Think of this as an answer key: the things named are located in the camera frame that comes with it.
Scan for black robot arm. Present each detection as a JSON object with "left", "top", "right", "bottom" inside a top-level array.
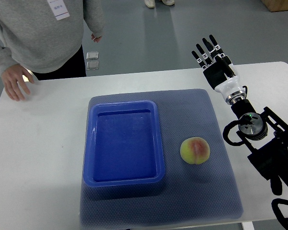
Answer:
[{"left": 223, "top": 87, "right": 288, "bottom": 230}]

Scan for yellow red peach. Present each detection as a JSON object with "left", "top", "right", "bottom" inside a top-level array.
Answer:
[{"left": 180, "top": 137, "right": 210, "bottom": 165}]

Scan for person in grey sweater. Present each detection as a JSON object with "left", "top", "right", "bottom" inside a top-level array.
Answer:
[{"left": 0, "top": 0, "right": 105, "bottom": 81}]

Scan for left white shoe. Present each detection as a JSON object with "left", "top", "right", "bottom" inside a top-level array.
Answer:
[{"left": 144, "top": 0, "right": 156, "bottom": 9}]

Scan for white shoe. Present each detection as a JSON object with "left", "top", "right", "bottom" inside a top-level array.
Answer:
[
  {"left": 144, "top": 0, "right": 156, "bottom": 9},
  {"left": 161, "top": 0, "right": 175, "bottom": 6}
]

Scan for blue plastic tray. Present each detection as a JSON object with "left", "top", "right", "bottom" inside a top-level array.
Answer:
[{"left": 83, "top": 100, "right": 165, "bottom": 188}]

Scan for silver floor plate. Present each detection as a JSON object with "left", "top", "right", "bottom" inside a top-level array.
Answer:
[
  {"left": 86, "top": 51, "right": 99, "bottom": 60},
  {"left": 86, "top": 60, "right": 99, "bottom": 70}
]

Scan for person's left hand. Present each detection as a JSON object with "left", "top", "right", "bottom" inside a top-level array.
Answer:
[{"left": 91, "top": 34, "right": 102, "bottom": 43}]

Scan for wooden box corner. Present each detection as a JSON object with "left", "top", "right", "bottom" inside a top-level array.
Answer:
[{"left": 261, "top": 0, "right": 288, "bottom": 12}]

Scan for upper silver floor plate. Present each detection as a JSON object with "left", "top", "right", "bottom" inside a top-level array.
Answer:
[{"left": 86, "top": 51, "right": 99, "bottom": 60}]

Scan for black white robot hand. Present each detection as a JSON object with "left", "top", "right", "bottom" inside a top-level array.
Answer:
[{"left": 192, "top": 35, "right": 247, "bottom": 104}]

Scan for lower silver floor plate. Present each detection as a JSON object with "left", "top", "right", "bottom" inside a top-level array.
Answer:
[{"left": 86, "top": 60, "right": 99, "bottom": 70}]

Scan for person's right hand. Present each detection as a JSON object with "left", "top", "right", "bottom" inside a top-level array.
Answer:
[{"left": 1, "top": 64, "right": 35, "bottom": 101}]

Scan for right white shoe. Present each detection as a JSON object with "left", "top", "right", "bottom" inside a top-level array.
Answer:
[{"left": 161, "top": 0, "right": 175, "bottom": 6}]

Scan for blue textured mat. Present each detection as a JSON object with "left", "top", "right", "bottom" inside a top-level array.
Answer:
[{"left": 80, "top": 89, "right": 243, "bottom": 230}]

